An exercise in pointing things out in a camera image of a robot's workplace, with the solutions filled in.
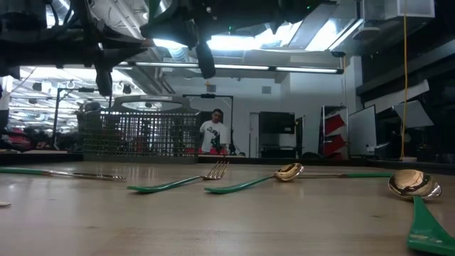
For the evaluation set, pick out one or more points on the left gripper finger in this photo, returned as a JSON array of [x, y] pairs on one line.
[[136, 45]]

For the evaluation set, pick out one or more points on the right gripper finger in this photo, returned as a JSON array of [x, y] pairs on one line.
[[170, 32]]

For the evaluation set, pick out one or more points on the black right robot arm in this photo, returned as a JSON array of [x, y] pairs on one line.
[[295, 9]]

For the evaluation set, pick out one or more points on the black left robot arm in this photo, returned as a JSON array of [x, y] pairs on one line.
[[35, 49]]

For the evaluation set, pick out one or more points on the long ceiling light bar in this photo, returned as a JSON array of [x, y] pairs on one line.
[[241, 67]]

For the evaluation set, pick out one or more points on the black gantry stand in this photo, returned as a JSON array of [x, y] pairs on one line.
[[208, 95]]

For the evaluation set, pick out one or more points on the black pole stand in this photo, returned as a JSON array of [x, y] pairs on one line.
[[56, 117]]

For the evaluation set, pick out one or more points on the person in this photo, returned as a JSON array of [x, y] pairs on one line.
[[213, 133]]

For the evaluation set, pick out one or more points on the grey mesh cutlery basket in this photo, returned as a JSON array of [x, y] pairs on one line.
[[142, 135]]

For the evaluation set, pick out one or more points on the black monitor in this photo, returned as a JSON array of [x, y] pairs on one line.
[[277, 122]]

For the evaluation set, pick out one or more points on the black monitor cart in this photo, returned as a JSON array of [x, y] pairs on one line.
[[277, 152]]

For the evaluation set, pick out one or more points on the red white shelf rack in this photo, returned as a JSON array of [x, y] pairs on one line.
[[334, 124]]

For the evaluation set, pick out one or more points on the white whiteboard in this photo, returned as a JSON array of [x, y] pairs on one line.
[[362, 131]]

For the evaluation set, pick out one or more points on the tilted white panel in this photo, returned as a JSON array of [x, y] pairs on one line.
[[414, 113]]

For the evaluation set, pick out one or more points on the white ceiling duct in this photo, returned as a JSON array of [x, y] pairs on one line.
[[398, 9]]

